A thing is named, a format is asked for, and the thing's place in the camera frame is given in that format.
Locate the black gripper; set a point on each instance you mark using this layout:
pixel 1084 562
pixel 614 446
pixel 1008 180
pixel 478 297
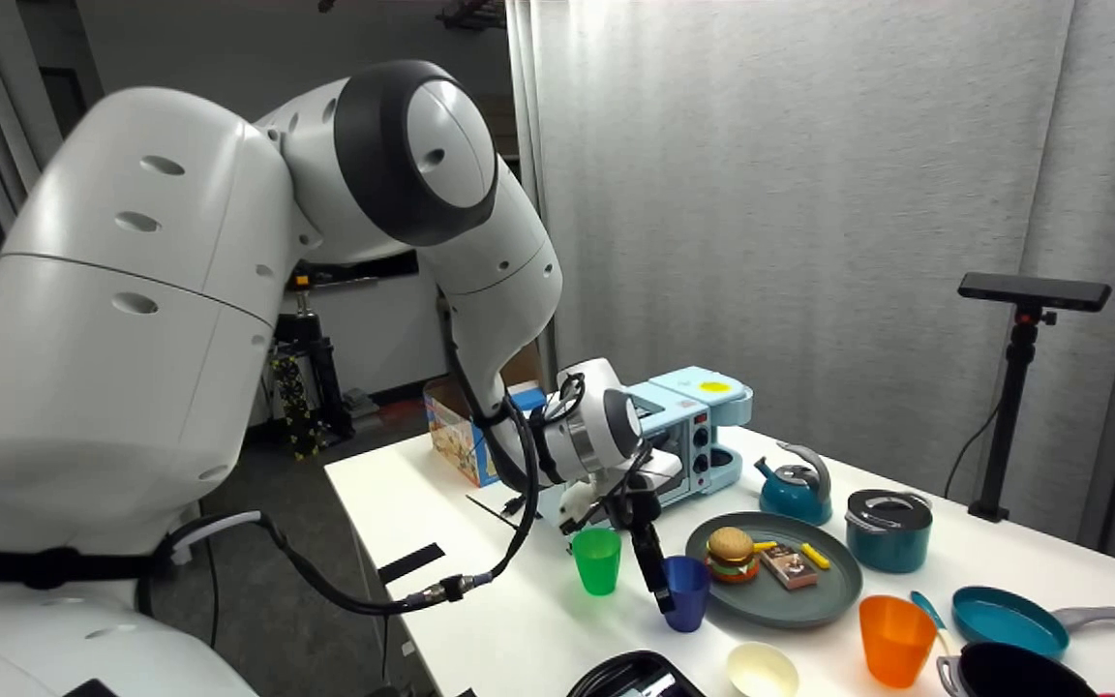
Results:
pixel 637 513

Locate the blue plastic cup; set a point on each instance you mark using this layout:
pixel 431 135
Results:
pixel 686 584

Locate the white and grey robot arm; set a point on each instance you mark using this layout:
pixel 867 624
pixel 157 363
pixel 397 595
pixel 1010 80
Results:
pixel 139 290

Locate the green plastic cup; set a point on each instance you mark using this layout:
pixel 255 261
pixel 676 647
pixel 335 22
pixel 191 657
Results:
pixel 596 558

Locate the white bowl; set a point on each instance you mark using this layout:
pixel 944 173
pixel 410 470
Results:
pixel 761 673

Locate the cardboard box with blue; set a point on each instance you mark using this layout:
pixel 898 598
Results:
pixel 457 439

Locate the orange plastic cup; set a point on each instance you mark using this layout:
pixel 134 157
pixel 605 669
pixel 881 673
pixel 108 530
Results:
pixel 897 641

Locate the toy hamburger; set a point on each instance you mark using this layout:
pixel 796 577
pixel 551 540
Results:
pixel 730 557

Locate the black plastic tray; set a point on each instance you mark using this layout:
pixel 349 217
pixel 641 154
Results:
pixel 637 674

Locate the grey round plate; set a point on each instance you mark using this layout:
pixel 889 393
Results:
pixel 765 598

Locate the light blue toy toaster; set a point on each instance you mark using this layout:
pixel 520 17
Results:
pixel 684 413

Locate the yellow toy fry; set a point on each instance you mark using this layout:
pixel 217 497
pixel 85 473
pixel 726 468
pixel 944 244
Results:
pixel 813 558

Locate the teal frying pan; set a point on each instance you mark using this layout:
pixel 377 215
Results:
pixel 987 615

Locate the black pot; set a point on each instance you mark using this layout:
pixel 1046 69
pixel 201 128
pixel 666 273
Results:
pixel 1008 673

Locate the black camera on tripod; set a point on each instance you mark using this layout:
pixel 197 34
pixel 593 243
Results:
pixel 1031 302

